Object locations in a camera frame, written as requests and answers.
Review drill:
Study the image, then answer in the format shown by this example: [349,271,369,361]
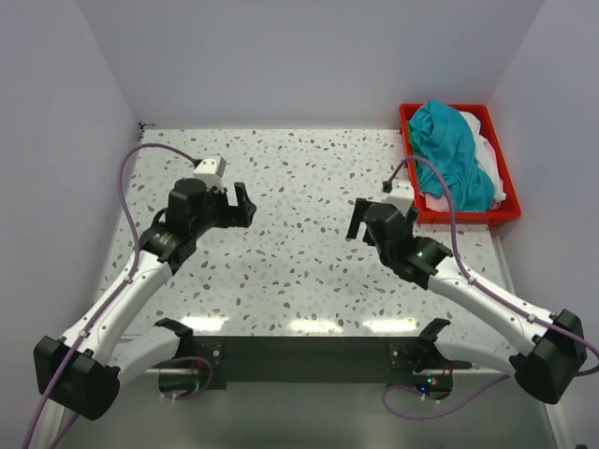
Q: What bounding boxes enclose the teal t shirt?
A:
[408,99,494,212]

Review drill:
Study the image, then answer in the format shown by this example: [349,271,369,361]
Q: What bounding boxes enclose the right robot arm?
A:
[347,198,587,405]

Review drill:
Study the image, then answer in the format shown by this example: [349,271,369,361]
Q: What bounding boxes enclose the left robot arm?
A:
[34,178,256,421]

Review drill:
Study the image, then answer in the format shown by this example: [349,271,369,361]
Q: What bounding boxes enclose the pink t shirt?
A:
[420,193,455,212]

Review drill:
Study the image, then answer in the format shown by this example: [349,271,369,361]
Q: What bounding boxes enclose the green t shirt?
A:
[408,125,417,152]

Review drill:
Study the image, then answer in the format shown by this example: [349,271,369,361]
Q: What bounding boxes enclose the white t shirt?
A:
[460,111,506,210]

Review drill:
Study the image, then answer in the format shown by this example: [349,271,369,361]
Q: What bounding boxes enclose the red plastic bin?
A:
[407,104,521,227]

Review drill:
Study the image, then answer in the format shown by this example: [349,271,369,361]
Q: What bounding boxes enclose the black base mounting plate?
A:
[159,337,454,399]

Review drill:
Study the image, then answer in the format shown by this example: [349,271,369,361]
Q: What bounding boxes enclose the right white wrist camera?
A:
[383,180,415,215]

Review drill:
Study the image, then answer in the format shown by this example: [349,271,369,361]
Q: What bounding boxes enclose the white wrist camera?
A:
[192,154,226,191]
[383,180,415,215]

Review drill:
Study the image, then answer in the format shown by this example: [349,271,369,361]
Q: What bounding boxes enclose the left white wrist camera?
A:
[192,154,226,191]

